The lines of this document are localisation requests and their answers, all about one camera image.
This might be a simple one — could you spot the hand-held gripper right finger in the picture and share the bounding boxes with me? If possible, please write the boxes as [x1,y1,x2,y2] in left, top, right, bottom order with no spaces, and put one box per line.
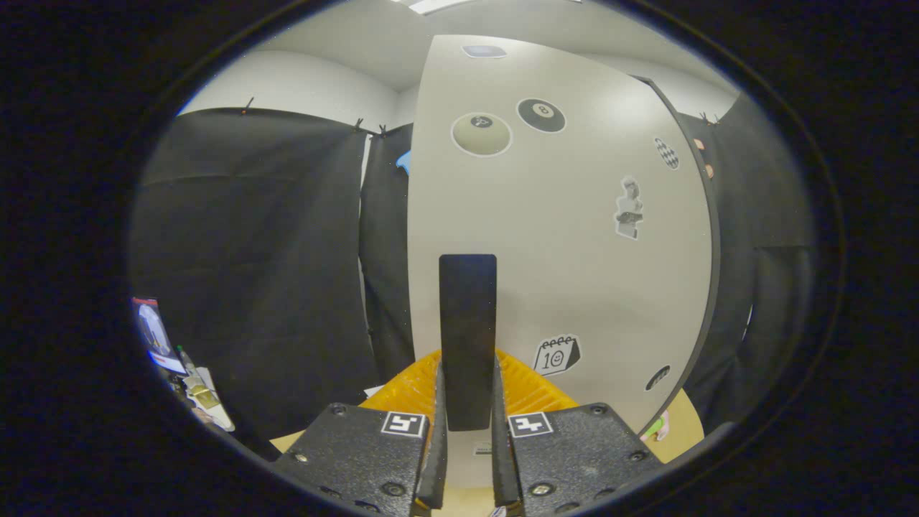
[491,350,665,517]

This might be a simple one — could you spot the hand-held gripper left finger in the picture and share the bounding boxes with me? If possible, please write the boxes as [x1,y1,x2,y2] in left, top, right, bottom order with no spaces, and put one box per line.
[271,350,449,517]

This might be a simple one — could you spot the black door handle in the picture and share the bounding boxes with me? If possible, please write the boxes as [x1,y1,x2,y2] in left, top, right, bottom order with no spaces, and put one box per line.
[439,253,498,432]

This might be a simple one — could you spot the light grey shoe cabinet door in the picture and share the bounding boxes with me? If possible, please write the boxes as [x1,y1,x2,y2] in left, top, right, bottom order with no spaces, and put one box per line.
[406,34,719,490]

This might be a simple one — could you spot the grey shoe cabinet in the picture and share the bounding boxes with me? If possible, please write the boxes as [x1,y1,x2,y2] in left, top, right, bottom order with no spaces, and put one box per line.
[632,74,722,435]

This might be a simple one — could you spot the small white side table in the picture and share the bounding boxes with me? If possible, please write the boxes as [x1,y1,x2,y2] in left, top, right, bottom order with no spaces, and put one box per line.
[169,345,236,433]

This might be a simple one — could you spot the small yellow object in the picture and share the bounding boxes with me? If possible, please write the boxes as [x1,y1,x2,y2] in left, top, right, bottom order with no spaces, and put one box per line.
[185,379,222,411]

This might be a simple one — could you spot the black backdrop cloth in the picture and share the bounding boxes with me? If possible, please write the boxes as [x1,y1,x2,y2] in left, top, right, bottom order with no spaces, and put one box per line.
[129,93,816,460]

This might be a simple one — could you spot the ceiling light panel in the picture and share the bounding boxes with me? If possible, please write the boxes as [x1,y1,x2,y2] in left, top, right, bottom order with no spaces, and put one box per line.
[409,0,475,15]

